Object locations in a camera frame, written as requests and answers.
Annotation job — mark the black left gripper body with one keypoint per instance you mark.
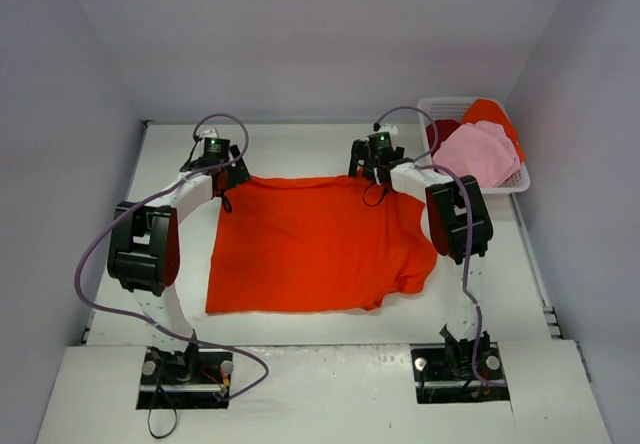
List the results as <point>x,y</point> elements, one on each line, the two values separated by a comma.
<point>235,172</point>

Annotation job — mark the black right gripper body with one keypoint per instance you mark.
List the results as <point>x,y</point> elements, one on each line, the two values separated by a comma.
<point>360,162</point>

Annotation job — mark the orange t shirt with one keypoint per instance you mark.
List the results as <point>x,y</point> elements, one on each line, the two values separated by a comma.
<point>316,244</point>
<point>492,111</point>

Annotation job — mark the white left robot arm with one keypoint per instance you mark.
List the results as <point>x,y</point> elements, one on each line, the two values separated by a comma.
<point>144,251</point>

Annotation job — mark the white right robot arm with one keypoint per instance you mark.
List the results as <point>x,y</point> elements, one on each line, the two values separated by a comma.
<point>459,227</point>

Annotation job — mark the white plastic basket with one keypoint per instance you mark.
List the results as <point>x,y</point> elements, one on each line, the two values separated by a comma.
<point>454,107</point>

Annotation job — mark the dark red t shirt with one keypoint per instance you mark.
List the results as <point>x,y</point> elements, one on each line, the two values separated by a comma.
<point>438,132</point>

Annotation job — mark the pink t shirt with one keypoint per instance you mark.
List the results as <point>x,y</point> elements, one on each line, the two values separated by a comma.
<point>482,150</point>

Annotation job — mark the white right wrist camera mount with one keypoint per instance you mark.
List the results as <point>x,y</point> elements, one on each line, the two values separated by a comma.
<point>391,129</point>

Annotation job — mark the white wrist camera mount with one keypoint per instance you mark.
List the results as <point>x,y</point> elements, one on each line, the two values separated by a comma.
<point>210,133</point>
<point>391,129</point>

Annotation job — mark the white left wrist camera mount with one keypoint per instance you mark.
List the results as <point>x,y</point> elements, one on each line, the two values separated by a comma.
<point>210,133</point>

